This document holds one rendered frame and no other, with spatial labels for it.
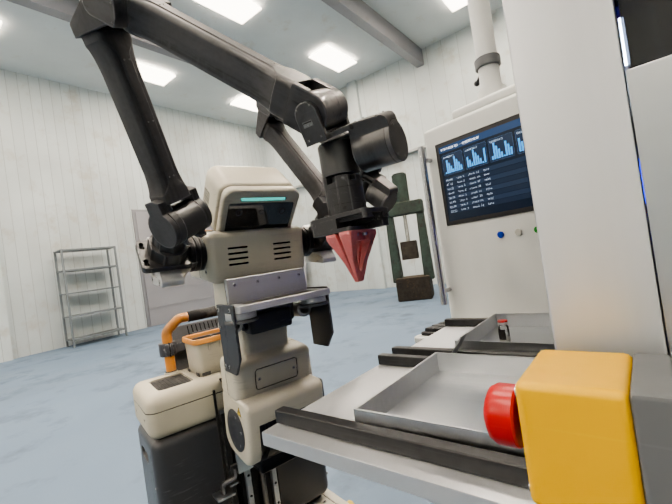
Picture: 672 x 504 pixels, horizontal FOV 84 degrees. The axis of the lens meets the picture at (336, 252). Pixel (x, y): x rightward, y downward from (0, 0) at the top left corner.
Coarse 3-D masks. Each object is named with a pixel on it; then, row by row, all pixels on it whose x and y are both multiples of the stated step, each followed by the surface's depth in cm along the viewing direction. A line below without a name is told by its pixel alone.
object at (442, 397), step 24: (432, 360) 68; (456, 360) 67; (480, 360) 64; (504, 360) 62; (528, 360) 60; (408, 384) 60; (432, 384) 63; (456, 384) 61; (480, 384) 60; (360, 408) 50; (384, 408) 54; (408, 408) 55; (432, 408) 54; (456, 408) 53; (480, 408) 52; (408, 432) 45; (432, 432) 43; (456, 432) 41; (480, 432) 39
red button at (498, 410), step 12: (504, 384) 26; (492, 396) 25; (504, 396) 24; (492, 408) 24; (504, 408) 24; (516, 408) 24; (492, 420) 24; (504, 420) 24; (516, 420) 24; (492, 432) 24; (504, 432) 24; (516, 432) 24; (504, 444) 24; (516, 444) 24
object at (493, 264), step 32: (512, 96) 119; (448, 128) 138; (480, 128) 128; (512, 128) 120; (448, 160) 138; (480, 160) 129; (512, 160) 121; (448, 192) 140; (480, 192) 130; (512, 192) 122; (448, 224) 141; (480, 224) 132; (512, 224) 123; (448, 256) 143; (480, 256) 133; (512, 256) 125; (480, 288) 134; (512, 288) 126; (544, 288) 118
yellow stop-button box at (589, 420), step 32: (544, 352) 26; (576, 352) 25; (608, 352) 24; (544, 384) 21; (576, 384) 20; (608, 384) 20; (640, 384) 19; (544, 416) 21; (576, 416) 20; (608, 416) 19; (640, 416) 18; (544, 448) 21; (576, 448) 20; (608, 448) 19; (640, 448) 18; (544, 480) 21; (576, 480) 20; (608, 480) 19; (640, 480) 18
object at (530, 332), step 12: (480, 324) 87; (492, 324) 93; (516, 324) 92; (528, 324) 91; (540, 324) 89; (468, 336) 80; (480, 336) 86; (492, 336) 87; (516, 336) 84; (528, 336) 83; (540, 336) 81; (552, 336) 80; (468, 348) 74; (480, 348) 73; (492, 348) 71; (504, 348) 70; (516, 348) 68; (528, 348) 67; (540, 348) 66; (552, 348) 65
